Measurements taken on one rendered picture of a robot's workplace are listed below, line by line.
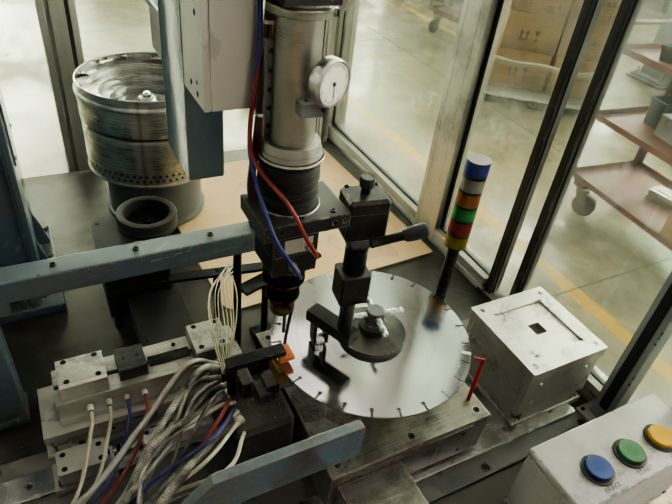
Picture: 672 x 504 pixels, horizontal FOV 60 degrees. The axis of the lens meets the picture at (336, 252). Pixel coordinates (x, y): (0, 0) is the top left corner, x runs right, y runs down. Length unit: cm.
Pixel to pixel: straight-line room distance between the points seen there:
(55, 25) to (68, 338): 79
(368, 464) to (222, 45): 62
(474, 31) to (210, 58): 80
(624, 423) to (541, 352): 17
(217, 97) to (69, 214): 100
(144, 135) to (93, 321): 40
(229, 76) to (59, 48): 106
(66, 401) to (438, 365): 58
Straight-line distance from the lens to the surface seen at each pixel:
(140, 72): 155
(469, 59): 135
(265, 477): 76
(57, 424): 106
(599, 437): 103
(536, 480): 98
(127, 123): 132
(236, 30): 64
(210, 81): 65
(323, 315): 88
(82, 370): 100
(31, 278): 94
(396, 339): 95
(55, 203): 166
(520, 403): 112
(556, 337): 115
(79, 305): 133
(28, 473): 108
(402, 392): 89
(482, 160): 107
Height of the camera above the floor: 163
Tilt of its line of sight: 37 degrees down
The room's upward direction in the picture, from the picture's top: 7 degrees clockwise
